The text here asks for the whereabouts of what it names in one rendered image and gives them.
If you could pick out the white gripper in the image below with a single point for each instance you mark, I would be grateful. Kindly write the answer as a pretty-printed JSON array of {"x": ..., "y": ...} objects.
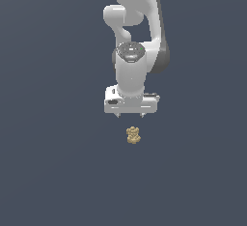
[{"x": 128, "y": 105}]

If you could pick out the small tan lumpy figurine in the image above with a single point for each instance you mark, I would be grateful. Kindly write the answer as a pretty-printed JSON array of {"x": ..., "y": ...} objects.
[{"x": 133, "y": 135}]

